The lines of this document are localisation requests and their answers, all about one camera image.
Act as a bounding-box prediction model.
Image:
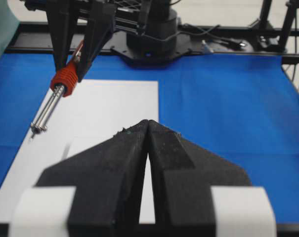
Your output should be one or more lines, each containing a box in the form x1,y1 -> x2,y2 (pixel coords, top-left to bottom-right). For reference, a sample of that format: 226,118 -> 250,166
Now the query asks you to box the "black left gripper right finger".
147,120 -> 252,237

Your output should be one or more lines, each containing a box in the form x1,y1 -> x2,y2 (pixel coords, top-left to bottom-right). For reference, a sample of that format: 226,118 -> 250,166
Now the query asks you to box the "red handled soldering iron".
30,41 -> 83,139

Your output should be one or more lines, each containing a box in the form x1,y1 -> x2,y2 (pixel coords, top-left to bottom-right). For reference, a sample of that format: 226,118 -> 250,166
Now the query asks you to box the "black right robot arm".
25,0 -> 177,81

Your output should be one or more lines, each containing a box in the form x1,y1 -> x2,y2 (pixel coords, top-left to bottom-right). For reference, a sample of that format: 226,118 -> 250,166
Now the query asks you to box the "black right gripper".
24,0 -> 149,82

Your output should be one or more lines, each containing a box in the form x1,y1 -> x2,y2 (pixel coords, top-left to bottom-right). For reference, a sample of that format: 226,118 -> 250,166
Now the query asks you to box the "black cable bundle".
177,23 -> 246,50

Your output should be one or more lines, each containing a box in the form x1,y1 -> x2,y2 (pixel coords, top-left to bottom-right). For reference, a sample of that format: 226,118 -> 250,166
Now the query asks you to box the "blue table cloth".
0,54 -> 299,223

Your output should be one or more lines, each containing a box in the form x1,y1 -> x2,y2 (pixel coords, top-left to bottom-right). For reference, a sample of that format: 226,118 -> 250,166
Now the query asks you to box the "black aluminium frame rail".
5,22 -> 299,64

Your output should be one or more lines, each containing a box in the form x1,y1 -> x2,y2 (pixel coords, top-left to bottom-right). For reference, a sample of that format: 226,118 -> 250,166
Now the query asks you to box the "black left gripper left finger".
36,120 -> 148,237

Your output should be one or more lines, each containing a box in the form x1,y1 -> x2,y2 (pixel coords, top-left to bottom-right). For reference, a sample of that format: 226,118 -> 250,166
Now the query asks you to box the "large white base board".
0,79 -> 159,223

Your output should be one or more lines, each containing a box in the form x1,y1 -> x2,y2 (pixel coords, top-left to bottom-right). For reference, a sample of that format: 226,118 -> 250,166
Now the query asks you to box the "green backdrop curtain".
0,0 -> 20,57

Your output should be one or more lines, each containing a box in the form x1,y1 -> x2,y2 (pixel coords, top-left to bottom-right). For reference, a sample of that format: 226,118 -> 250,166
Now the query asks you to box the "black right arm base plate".
108,32 -> 202,67

